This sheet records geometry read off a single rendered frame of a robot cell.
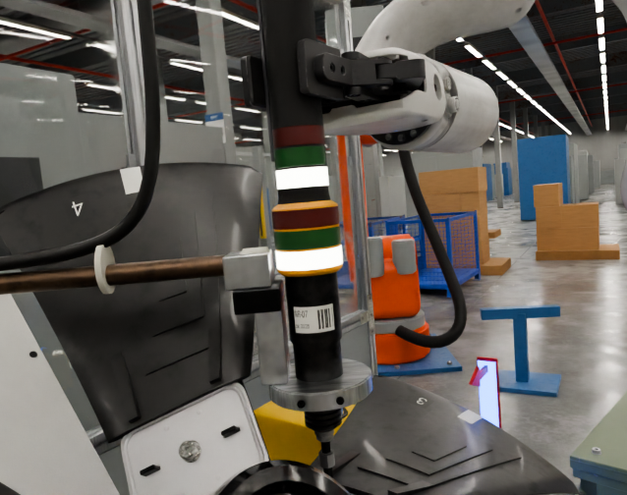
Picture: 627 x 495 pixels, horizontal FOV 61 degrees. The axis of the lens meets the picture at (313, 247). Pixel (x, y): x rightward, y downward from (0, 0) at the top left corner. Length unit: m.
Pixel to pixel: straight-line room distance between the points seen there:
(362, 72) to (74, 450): 0.44
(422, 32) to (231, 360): 0.42
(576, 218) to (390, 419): 9.05
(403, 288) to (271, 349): 3.89
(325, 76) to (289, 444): 0.63
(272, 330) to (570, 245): 9.28
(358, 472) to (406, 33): 0.44
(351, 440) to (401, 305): 3.75
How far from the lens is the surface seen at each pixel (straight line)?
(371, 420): 0.55
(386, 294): 4.21
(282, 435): 0.86
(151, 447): 0.39
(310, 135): 0.34
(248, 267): 0.34
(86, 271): 0.38
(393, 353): 4.26
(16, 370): 0.62
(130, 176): 0.50
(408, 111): 0.39
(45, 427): 0.60
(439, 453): 0.50
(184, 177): 0.50
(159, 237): 0.45
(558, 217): 9.54
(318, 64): 0.34
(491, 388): 0.71
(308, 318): 0.34
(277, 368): 0.36
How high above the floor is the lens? 1.41
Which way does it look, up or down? 6 degrees down
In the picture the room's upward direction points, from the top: 5 degrees counter-clockwise
